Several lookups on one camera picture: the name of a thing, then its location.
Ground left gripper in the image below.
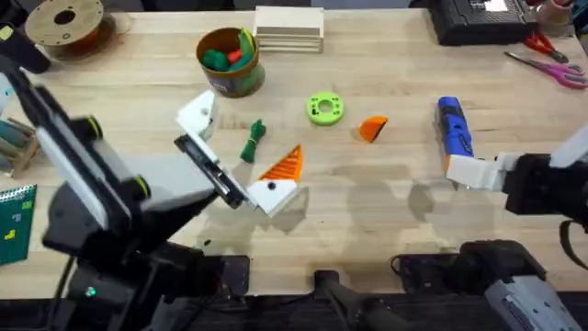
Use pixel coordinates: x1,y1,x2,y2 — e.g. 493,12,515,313
81,89,304,227

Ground green vegetable toy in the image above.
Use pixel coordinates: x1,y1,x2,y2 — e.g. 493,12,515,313
239,119,268,165

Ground blue electric screwdriver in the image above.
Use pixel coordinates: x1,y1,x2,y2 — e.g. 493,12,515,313
433,96,475,175

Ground tub with toys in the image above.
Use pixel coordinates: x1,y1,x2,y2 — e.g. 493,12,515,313
196,26,266,99

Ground green disc with holes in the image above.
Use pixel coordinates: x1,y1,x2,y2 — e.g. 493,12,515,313
305,91,345,127

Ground orange ribbed wedge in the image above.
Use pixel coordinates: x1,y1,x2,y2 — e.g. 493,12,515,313
357,115,390,144

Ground pink scissors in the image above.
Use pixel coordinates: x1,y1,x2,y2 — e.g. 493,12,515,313
503,50,588,91

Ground black case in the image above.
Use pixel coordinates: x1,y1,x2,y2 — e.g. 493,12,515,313
428,0,539,47

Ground black upright wrist plate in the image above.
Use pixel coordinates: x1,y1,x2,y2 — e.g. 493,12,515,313
0,59,114,229

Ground tape roll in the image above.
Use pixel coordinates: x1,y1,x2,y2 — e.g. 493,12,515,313
534,0,576,28

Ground filament spool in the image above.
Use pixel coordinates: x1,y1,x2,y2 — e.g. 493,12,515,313
23,0,119,63

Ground wooden box with tools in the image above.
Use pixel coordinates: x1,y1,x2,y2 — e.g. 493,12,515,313
0,117,41,179

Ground black cable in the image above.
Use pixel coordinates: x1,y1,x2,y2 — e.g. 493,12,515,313
558,219,588,273

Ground black rail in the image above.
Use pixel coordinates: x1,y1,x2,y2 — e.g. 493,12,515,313
0,291,588,331

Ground black stand post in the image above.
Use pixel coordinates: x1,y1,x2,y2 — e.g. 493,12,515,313
313,269,417,331

